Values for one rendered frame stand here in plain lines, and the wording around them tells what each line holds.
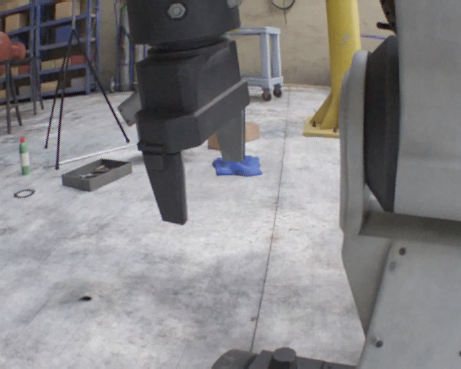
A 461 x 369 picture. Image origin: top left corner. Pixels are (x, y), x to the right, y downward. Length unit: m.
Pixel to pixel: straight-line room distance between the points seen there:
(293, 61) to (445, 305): 6.43
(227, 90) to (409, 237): 0.19
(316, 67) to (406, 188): 6.42
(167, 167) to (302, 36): 6.39
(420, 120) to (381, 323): 0.15
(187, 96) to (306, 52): 6.38
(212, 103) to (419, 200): 0.17
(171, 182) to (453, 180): 0.21
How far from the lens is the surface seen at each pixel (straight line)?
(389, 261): 0.33
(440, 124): 0.27
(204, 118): 0.32
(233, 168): 2.25
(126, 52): 6.68
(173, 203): 0.33
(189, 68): 0.30
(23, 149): 2.60
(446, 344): 0.33
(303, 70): 6.69
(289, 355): 0.62
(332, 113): 3.29
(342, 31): 3.25
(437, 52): 0.27
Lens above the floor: 0.67
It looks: 18 degrees down
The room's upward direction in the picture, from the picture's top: 2 degrees counter-clockwise
